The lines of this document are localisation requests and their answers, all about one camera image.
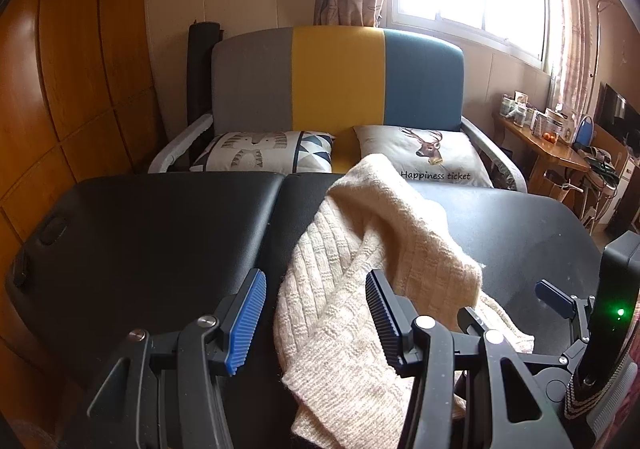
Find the deer print pillow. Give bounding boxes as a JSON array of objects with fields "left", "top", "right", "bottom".
[{"left": 353, "top": 125, "right": 495, "bottom": 189}]

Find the zebra print pillow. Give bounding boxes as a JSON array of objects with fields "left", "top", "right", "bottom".
[{"left": 190, "top": 130, "right": 337, "bottom": 174}]

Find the grey yellow blue sofa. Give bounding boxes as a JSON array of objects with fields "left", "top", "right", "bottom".
[{"left": 147, "top": 25, "right": 521, "bottom": 192}]

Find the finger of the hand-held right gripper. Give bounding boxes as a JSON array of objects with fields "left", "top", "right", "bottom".
[
  {"left": 535, "top": 279, "right": 597, "bottom": 366},
  {"left": 457, "top": 306, "right": 569, "bottom": 374}
]

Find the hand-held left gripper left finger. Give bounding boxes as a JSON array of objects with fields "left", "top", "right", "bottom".
[{"left": 60, "top": 268, "right": 268, "bottom": 449}]

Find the black rolled mat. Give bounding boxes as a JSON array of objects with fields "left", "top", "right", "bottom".
[{"left": 186, "top": 20, "right": 224, "bottom": 141}]

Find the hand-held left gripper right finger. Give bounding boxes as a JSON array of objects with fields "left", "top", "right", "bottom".
[{"left": 365, "top": 269, "right": 571, "bottom": 449}]

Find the cream knitted sweater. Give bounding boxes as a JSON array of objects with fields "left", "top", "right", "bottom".
[{"left": 274, "top": 154, "right": 536, "bottom": 445}]

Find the wooden wardrobe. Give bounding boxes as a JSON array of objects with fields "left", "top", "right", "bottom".
[{"left": 0, "top": 0, "right": 168, "bottom": 430}]

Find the sheer pink curtain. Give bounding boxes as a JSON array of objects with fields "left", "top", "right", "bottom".
[{"left": 537, "top": 0, "right": 601, "bottom": 116}]

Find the cluttered wooden desk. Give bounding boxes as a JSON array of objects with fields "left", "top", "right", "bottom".
[{"left": 492, "top": 92, "right": 592, "bottom": 211}]

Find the black television screen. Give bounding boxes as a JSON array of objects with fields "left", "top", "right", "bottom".
[{"left": 597, "top": 83, "right": 640, "bottom": 153}]

